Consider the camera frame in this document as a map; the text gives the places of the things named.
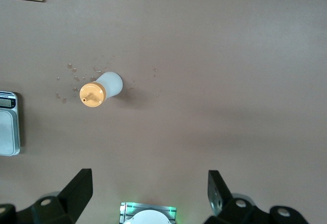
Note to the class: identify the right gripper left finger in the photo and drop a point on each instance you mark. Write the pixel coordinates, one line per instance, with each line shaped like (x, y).
(71, 198)

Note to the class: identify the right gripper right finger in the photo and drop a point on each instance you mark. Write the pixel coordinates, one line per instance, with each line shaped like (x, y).
(222, 203)

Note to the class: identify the sauce bottle with orange cap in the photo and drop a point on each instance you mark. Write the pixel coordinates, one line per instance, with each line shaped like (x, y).
(110, 84)

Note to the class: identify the silver digital kitchen scale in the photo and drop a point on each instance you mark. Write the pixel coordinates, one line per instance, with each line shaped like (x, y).
(7, 129)

